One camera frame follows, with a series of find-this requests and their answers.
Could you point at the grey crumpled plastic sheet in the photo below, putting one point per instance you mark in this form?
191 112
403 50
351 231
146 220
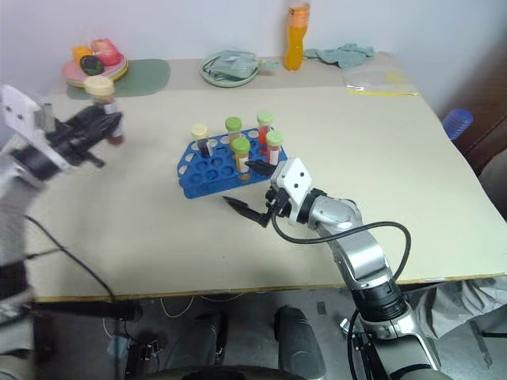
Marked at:
463 301

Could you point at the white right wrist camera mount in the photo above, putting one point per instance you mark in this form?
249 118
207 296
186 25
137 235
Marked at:
295 178

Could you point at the orange toy fruit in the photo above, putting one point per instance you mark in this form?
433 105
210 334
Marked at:
80 52

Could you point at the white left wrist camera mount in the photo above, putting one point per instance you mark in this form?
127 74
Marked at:
24 118

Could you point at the pink plate stack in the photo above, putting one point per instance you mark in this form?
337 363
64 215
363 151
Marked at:
75 77

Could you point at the green bowl with cloth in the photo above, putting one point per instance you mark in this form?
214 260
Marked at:
227 69

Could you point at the blue ribbed bottle cap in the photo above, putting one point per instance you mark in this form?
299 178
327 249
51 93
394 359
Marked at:
458 122

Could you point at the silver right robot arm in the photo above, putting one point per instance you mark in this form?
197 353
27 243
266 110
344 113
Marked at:
356 253

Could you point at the green placemat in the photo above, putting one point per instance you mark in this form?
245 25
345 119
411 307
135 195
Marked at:
142 79

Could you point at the yellow cap dark test tube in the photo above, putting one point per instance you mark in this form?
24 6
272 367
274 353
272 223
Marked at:
200 132

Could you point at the cream cap test tube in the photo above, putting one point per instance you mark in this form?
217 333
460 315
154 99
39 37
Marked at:
101 88

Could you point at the orange drink bottle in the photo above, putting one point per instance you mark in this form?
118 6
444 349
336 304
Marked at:
296 39

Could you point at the green cap orange test tube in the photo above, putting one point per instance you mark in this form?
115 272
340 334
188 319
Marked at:
240 148

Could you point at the green crumpled cloth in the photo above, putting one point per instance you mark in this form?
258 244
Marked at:
342 53

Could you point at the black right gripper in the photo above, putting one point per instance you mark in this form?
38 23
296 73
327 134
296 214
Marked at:
279 202

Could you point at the grey chair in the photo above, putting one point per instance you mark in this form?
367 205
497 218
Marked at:
495 186

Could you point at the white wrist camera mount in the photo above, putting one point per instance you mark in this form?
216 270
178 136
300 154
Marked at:
295 178
24 118

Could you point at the clear plastic zip bag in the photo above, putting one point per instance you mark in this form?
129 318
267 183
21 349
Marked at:
378 81

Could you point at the dark rounded shape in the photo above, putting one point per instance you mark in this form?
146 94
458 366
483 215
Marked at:
299 336

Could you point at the green cap red test tube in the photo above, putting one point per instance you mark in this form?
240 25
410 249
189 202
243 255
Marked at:
265 120
274 142

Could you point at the black green toy fruit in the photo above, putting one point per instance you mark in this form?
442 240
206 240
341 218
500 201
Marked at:
92 65

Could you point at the brown wooden cabinet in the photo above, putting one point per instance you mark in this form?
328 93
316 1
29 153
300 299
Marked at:
489 134

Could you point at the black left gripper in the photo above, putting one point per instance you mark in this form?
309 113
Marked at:
67 144

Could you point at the red toy fruit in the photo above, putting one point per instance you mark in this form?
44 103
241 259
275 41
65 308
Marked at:
106 51

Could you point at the blue test tube rack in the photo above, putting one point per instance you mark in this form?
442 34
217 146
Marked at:
210 174

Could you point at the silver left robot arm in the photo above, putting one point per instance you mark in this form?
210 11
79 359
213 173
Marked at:
16 221

